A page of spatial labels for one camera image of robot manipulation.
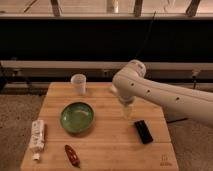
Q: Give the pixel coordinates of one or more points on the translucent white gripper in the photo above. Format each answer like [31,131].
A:
[127,107]

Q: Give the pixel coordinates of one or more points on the green ceramic bowl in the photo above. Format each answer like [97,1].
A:
[77,117]

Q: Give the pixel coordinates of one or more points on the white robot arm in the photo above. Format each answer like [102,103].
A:
[130,82]

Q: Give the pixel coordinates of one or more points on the black remote control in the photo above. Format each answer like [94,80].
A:
[143,132]

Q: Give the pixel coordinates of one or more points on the clear plastic cup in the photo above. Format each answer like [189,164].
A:
[79,83]

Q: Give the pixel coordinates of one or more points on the red chili pepper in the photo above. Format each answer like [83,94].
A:
[72,156]

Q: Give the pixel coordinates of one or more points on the white toothpaste tube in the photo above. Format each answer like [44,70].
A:
[37,139]

